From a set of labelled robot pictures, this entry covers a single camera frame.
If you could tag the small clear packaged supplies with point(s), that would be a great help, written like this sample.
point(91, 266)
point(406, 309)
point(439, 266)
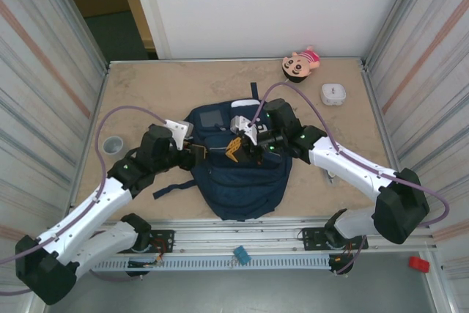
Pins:
point(330, 176)

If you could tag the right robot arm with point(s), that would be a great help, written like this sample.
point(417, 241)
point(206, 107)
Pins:
point(355, 170)

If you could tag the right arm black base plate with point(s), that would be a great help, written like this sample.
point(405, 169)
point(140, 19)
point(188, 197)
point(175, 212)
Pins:
point(313, 238)

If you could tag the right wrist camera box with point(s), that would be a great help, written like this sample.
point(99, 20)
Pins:
point(243, 126)

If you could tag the navy blue backpack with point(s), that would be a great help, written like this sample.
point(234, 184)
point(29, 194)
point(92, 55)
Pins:
point(242, 188)

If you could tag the plush doll with pink shirt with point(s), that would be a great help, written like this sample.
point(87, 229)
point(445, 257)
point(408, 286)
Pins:
point(297, 67)

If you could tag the white square box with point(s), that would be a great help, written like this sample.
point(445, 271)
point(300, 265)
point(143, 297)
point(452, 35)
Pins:
point(333, 95)

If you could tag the red plastic block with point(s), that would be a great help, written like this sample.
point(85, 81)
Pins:
point(418, 264)

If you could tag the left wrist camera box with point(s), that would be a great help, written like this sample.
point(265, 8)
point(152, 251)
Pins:
point(179, 131)

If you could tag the blue binder clip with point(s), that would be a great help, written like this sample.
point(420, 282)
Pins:
point(242, 255)

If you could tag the grey plastic cup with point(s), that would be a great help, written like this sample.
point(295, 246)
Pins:
point(113, 144)

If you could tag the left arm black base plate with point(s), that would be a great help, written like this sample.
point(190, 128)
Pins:
point(163, 241)

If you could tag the aluminium rail frame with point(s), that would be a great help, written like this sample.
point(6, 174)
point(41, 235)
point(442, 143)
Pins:
point(238, 225)

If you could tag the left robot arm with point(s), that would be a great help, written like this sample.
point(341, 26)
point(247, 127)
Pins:
point(84, 217)

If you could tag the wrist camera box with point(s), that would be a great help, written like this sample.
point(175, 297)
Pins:
point(179, 131)
point(243, 126)

